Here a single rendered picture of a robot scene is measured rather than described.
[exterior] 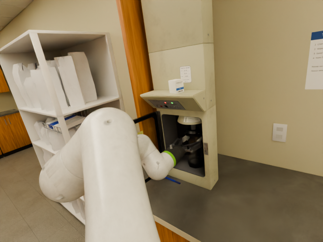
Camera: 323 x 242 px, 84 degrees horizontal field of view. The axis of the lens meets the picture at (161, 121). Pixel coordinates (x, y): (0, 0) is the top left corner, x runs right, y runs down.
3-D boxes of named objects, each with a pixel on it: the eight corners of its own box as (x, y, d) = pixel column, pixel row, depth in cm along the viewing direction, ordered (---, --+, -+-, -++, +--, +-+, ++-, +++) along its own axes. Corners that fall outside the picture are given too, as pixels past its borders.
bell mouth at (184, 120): (187, 114, 117) (186, 105, 115) (213, 115, 106) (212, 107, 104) (171, 122, 104) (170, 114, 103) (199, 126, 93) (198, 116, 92)
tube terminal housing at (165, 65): (184, 156, 139) (174, 51, 115) (227, 167, 119) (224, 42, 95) (165, 174, 121) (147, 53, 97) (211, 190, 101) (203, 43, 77)
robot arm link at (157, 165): (151, 188, 83) (163, 180, 75) (135, 165, 85) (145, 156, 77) (169, 172, 93) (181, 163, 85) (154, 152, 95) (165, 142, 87)
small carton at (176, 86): (177, 90, 90) (175, 78, 88) (184, 91, 86) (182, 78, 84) (169, 93, 87) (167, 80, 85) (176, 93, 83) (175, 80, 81)
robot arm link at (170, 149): (162, 166, 94) (177, 171, 89) (159, 146, 91) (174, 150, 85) (169, 160, 99) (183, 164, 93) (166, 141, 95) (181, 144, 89)
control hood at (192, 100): (155, 106, 106) (153, 90, 103) (206, 110, 86) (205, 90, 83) (142, 112, 98) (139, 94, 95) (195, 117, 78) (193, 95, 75)
